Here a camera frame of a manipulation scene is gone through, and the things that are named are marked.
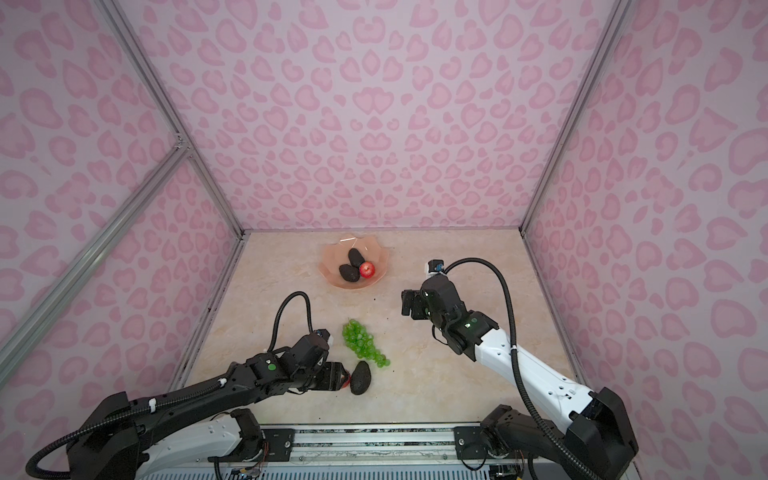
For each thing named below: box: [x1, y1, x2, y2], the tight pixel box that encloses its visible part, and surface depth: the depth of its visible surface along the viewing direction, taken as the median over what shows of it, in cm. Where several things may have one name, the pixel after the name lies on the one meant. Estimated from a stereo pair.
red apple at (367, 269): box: [360, 261, 375, 279], surface depth 104 cm
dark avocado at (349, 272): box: [339, 264, 360, 282], surface depth 105 cm
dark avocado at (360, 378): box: [350, 360, 372, 395], surface depth 82 cm
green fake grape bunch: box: [342, 319, 391, 367], surface depth 88 cm
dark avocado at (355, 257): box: [348, 248, 366, 267], surface depth 109 cm
